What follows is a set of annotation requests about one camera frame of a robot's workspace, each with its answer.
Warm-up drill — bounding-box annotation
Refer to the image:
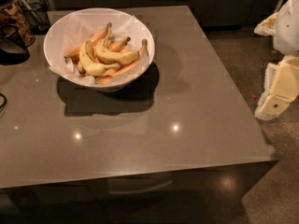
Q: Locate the orange banana middle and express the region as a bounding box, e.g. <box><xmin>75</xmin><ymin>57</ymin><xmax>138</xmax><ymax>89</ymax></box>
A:
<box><xmin>108</xmin><ymin>37</ymin><xmax>131</xmax><ymax>52</ymax></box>

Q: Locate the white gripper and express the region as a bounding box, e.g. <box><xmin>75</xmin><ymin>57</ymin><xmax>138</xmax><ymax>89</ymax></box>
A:
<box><xmin>254</xmin><ymin>0</ymin><xmax>299</xmax><ymax>120</ymax></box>

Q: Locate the black wire basket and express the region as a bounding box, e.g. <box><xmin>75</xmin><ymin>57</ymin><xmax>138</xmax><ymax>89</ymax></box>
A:
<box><xmin>22</xmin><ymin>0</ymin><xmax>50</xmax><ymax>35</ymax></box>

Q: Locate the black kettle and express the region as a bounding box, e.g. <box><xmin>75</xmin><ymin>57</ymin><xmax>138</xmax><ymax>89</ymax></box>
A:
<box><xmin>0</xmin><ymin>24</ymin><xmax>30</xmax><ymax>65</ymax></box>

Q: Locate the orange banana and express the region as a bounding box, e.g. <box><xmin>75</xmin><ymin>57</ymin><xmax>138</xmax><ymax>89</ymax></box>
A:
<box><xmin>64</xmin><ymin>22</ymin><xmax>112</xmax><ymax>61</ymax></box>
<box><xmin>108</xmin><ymin>37</ymin><xmax>131</xmax><ymax>52</ymax></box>
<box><xmin>95</xmin><ymin>39</ymin><xmax>149</xmax><ymax>84</ymax></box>

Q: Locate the orange banana right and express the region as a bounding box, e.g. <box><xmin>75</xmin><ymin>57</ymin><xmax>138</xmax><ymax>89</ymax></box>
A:
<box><xmin>95</xmin><ymin>39</ymin><xmax>149</xmax><ymax>84</ymax></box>

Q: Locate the yellow banana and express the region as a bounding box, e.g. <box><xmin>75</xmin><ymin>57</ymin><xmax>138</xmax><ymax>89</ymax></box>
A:
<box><xmin>79</xmin><ymin>40</ymin><xmax>120</xmax><ymax>77</ymax></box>
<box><xmin>95</xmin><ymin>39</ymin><xmax>139</xmax><ymax>65</ymax></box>

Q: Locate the black cable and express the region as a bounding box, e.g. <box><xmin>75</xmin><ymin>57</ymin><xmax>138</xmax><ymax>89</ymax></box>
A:
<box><xmin>0</xmin><ymin>91</ymin><xmax>8</xmax><ymax>113</ymax></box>

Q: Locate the white bowl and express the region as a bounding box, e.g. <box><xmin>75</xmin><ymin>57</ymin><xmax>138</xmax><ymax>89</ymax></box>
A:
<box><xmin>43</xmin><ymin>7</ymin><xmax>156</xmax><ymax>93</ymax></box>

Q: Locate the orange banana back left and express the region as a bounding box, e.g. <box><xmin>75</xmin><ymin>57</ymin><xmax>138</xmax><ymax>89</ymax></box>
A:
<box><xmin>64</xmin><ymin>22</ymin><xmax>112</xmax><ymax>61</ymax></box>

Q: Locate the patterned brown jar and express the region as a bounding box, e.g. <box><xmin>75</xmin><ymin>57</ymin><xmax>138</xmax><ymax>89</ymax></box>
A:
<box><xmin>0</xmin><ymin>0</ymin><xmax>35</xmax><ymax>47</ymax></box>

